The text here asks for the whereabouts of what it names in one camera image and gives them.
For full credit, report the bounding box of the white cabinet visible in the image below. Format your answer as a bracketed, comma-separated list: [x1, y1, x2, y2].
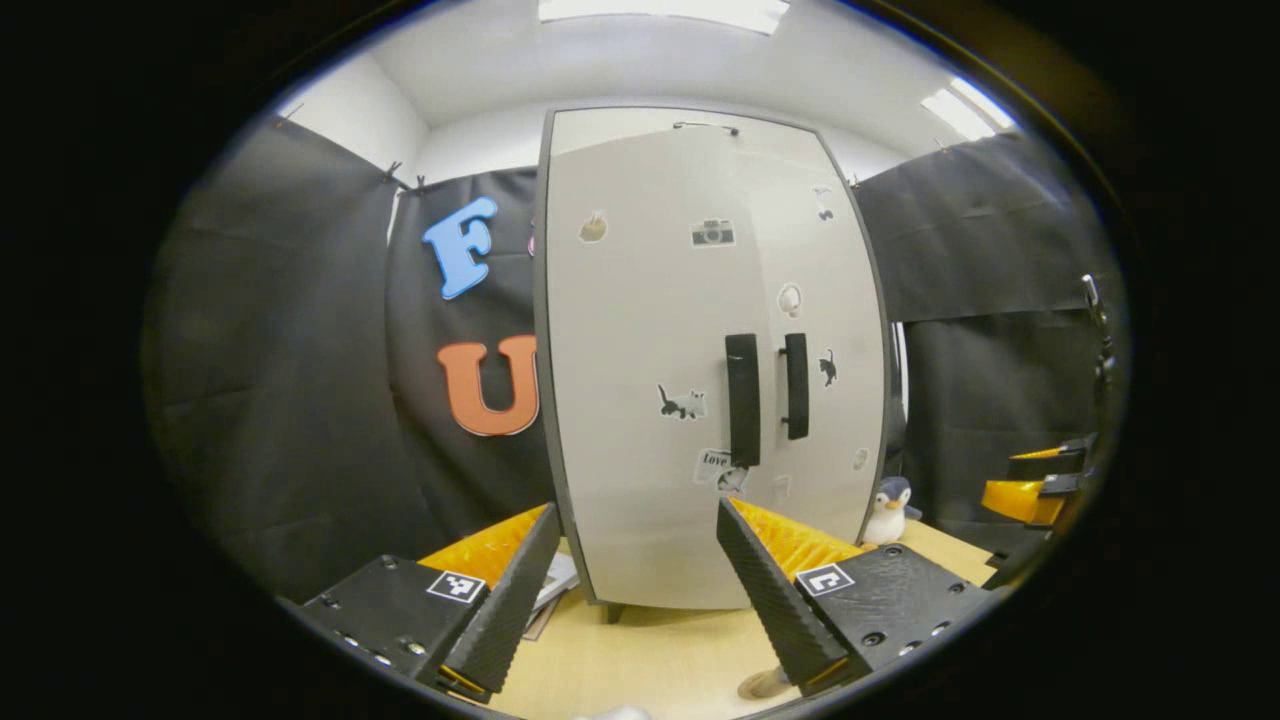
[533, 105, 894, 611]

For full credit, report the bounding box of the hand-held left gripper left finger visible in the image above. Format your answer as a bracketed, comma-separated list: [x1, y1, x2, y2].
[300, 503, 563, 704]

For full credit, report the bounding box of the penguin plush toy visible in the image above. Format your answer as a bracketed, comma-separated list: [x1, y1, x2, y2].
[862, 476, 923, 546]

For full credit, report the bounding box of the white cabinet door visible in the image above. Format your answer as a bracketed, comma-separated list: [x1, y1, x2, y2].
[545, 125, 771, 609]
[745, 120, 886, 546]

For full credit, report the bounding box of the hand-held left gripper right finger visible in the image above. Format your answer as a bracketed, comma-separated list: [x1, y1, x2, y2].
[716, 498, 1001, 698]

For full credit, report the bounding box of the black backdrop cloth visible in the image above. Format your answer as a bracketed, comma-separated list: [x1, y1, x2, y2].
[145, 115, 1126, 601]

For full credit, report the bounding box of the grey booklet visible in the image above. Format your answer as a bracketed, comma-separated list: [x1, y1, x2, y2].
[522, 550, 581, 641]

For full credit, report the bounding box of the ceiling light panel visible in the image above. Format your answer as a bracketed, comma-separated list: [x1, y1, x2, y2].
[920, 75, 1016, 141]
[538, 0, 791, 36]

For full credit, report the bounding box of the black door handle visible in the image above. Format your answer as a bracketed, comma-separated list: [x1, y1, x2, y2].
[780, 333, 810, 441]
[725, 333, 762, 468]

